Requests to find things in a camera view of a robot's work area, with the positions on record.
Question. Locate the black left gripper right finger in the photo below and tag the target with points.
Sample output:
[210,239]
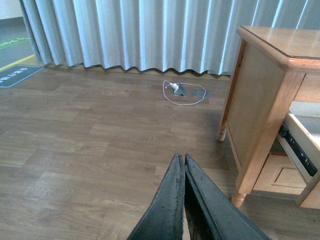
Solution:
[210,215]

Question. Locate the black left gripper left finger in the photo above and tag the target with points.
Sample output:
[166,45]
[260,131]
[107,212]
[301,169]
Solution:
[164,218]

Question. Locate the wooden top drawer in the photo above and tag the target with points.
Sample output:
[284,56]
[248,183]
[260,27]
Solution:
[306,131]

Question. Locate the wooden drawer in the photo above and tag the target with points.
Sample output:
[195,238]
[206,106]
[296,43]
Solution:
[280,175]
[306,131]

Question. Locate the wooden lower drawer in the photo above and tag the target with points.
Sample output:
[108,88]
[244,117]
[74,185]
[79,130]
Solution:
[280,175]

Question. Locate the wooden nightstand cabinet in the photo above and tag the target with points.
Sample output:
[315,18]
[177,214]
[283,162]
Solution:
[276,70]

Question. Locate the flat grey floor plate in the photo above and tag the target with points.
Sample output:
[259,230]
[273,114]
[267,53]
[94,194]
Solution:
[200,94]

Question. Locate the grey floor outlet box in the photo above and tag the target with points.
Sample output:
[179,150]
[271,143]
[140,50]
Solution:
[181,92]

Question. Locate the white plug on floor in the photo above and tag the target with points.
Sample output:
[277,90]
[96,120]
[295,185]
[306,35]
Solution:
[175,86]

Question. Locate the grey pleated curtain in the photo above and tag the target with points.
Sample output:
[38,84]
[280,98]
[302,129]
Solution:
[198,35]

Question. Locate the dark green floor sign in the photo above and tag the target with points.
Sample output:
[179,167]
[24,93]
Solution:
[17,73]

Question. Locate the black metal drawer rail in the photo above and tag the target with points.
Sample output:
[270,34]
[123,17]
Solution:
[301,155]

